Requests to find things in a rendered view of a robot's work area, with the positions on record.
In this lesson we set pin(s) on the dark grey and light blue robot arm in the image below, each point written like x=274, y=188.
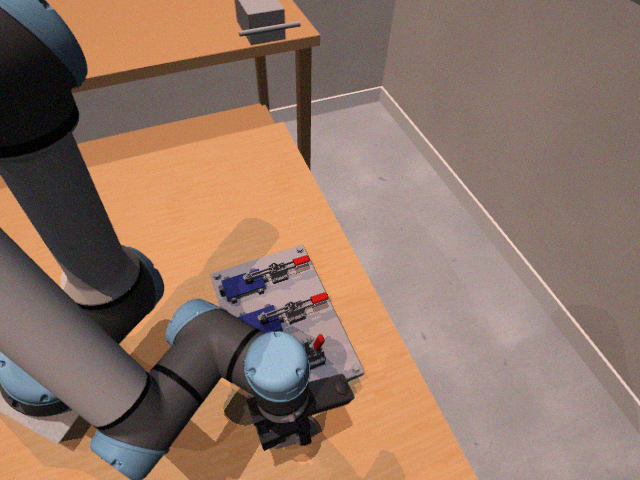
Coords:
x=67, y=338

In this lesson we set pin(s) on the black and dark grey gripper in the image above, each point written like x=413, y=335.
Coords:
x=279, y=430

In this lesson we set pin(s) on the red-handled toggle clamp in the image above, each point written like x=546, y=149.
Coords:
x=293, y=315

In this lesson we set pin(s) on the toggle clamp with red handle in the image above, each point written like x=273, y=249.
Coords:
x=277, y=275

